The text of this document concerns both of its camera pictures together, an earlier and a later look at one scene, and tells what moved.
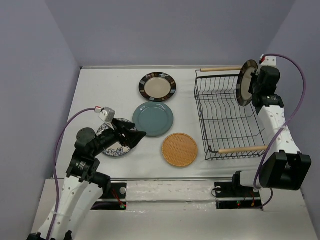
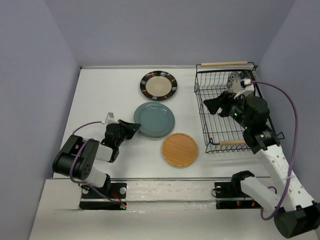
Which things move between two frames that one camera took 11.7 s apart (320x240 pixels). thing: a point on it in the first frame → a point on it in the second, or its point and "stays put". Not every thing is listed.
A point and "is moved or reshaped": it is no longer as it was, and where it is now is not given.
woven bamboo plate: (179, 149) stays put
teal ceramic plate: (154, 119) stays put
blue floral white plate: (117, 149) → (233, 83)
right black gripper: (253, 79) → (225, 100)
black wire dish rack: (231, 129) is moved or reshaped
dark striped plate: (157, 86) stays put
